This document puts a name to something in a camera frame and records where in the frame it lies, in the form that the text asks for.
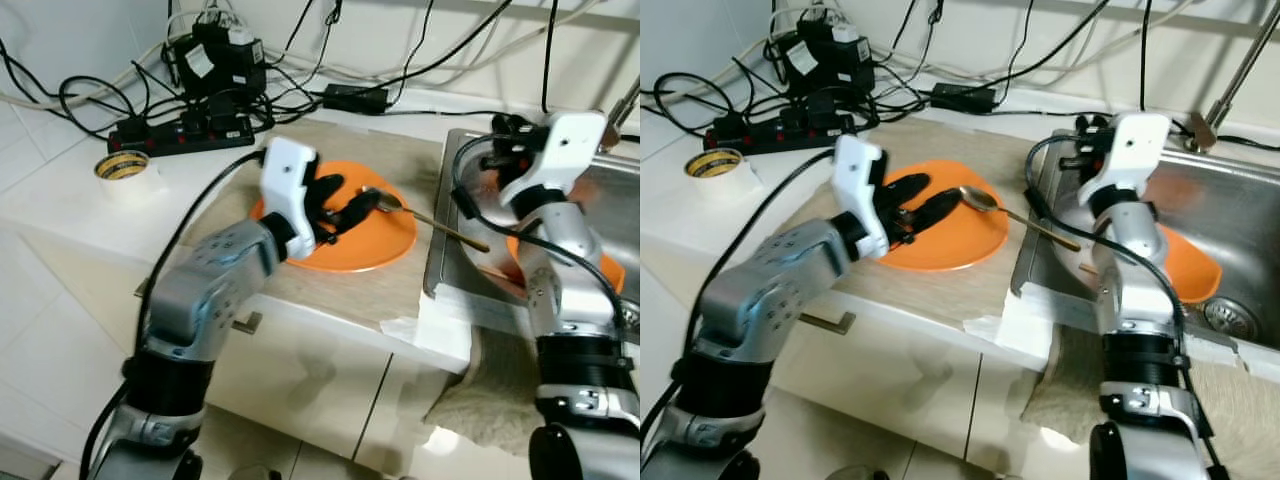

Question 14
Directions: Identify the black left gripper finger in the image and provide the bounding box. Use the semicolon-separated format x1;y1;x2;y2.
885;172;931;216
335;193;383;236
908;192;963;239
312;173;348;216

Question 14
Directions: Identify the orange plastic plate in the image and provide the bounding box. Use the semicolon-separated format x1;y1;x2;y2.
250;160;418;274
868;158;1011;273

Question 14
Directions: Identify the orange plastic bowl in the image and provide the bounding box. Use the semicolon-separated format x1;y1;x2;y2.
503;232;627;297
1155;222;1223;305

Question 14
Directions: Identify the beige counter mat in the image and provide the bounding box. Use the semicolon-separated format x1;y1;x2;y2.
800;118;1046;336
215;120;451;336

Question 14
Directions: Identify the metal faucet pipe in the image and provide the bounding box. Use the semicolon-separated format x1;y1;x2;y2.
1190;0;1280;153
600;78;641;151

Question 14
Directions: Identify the small black power adapter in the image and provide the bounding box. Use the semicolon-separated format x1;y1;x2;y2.
322;83;391;113
930;83;999;113

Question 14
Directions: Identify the stainless steel sink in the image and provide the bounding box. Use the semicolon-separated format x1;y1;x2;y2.
425;128;641;336
1015;128;1280;346

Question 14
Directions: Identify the black charger with white label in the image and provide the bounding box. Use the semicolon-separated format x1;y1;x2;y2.
770;20;866;96
170;22;266;99

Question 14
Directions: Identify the white paper towel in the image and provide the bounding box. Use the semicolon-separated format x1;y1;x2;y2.
960;285;1061;376
380;285;476;376

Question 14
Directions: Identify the black power strip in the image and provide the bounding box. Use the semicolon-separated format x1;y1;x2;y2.
705;110;871;156
108;112;256;156

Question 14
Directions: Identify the wide white cabinet door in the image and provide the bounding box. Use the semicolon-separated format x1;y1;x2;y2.
800;310;986;471
205;310;393;476

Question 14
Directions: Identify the white tape roll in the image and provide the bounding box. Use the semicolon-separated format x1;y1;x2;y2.
95;150;151;201
685;148;743;199

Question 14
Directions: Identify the narrow white cabinet door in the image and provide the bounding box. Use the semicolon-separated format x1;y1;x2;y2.
365;355;466;479
962;355;1056;471

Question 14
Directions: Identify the round sink drain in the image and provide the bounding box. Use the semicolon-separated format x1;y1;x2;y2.
1205;295;1259;341

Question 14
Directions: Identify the beige hanging towel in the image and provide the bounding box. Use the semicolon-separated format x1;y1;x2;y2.
425;330;546;461
1020;330;1280;479

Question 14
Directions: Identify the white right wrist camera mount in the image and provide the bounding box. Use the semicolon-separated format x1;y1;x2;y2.
497;110;609;211
1078;112;1173;216

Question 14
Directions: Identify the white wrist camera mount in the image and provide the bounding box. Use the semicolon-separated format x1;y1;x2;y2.
258;137;321;246
1078;112;1173;216
833;135;891;256
497;110;609;211

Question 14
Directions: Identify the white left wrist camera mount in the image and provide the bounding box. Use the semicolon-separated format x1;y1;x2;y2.
258;137;321;246
833;135;891;256

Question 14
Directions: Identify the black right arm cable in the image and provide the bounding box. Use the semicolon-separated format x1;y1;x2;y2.
1025;135;1216;471
450;135;626;401

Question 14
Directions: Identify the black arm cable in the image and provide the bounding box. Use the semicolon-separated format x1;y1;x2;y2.
1025;135;1216;471
450;135;626;401
85;148;269;471
645;148;843;451

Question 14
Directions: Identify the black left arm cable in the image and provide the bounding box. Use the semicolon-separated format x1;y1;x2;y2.
85;148;269;471
645;148;843;451

